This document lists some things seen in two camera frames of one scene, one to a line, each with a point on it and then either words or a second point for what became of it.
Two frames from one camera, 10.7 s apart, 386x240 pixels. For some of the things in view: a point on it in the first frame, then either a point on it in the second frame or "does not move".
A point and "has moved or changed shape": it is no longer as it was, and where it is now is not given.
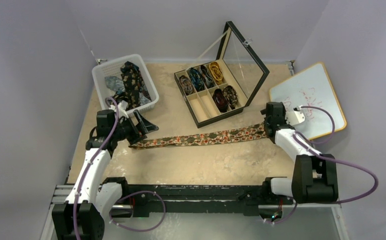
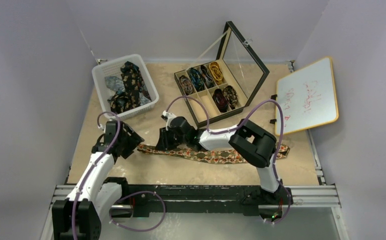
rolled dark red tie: x=219 y=100 does not move
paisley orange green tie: x=250 y=131 has moved or changed shape
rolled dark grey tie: x=207 y=76 does not move
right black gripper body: x=269 y=122 to x=163 y=141
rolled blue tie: x=196 y=79 does not move
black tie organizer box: x=219 y=89 does not move
